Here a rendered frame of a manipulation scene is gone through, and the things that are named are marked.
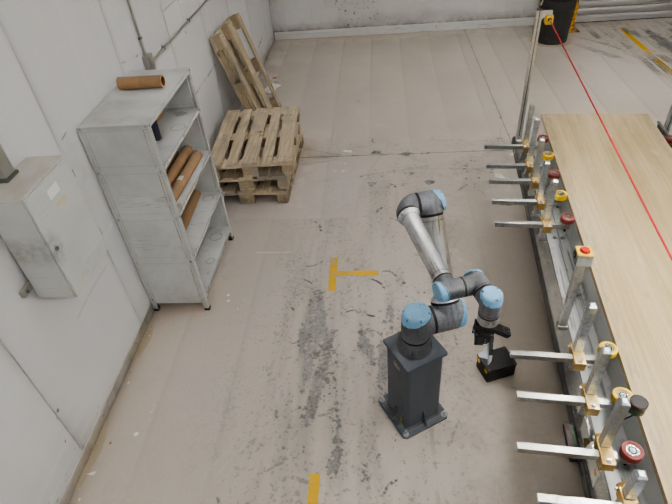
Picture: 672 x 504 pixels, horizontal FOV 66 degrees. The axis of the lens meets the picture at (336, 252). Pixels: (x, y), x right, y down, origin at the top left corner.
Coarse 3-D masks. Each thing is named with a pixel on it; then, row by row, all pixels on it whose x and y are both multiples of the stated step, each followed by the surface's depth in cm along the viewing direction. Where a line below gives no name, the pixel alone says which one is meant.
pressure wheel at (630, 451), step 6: (624, 444) 198; (630, 444) 198; (636, 444) 198; (624, 450) 196; (630, 450) 196; (636, 450) 196; (642, 450) 196; (624, 456) 196; (630, 456) 194; (636, 456) 194; (642, 456) 194; (630, 462) 195; (636, 462) 194
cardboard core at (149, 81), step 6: (120, 78) 338; (126, 78) 338; (132, 78) 337; (138, 78) 337; (144, 78) 337; (150, 78) 336; (156, 78) 336; (162, 78) 341; (120, 84) 338; (126, 84) 338; (132, 84) 338; (138, 84) 338; (144, 84) 337; (150, 84) 337; (156, 84) 337; (162, 84) 342
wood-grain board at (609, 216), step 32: (544, 128) 399; (576, 128) 390; (608, 128) 387; (640, 128) 383; (576, 160) 356; (608, 160) 353; (640, 160) 350; (576, 192) 327; (608, 192) 325; (640, 192) 322; (576, 224) 304; (608, 224) 301; (640, 224) 299; (608, 256) 280; (640, 256) 278; (608, 288) 262; (640, 288) 260; (608, 320) 246; (640, 320) 245; (640, 352) 231; (640, 384) 218
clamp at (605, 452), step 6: (594, 444) 207; (600, 450) 201; (606, 450) 201; (612, 450) 200; (600, 456) 199; (606, 456) 199; (612, 456) 199; (600, 462) 199; (606, 462) 197; (612, 462) 197; (600, 468) 199; (606, 468) 198; (612, 468) 198
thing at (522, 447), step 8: (520, 448) 205; (528, 448) 205; (536, 448) 204; (544, 448) 204; (552, 448) 204; (560, 448) 204; (568, 448) 203; (576, 448) 203; (584, 448) 203; (560, 456) 204; (568, 456) 203; (576, 456) 202; (584, 456) 201; (592, 456) 201; (616, 456) 200; (632, 464) 200
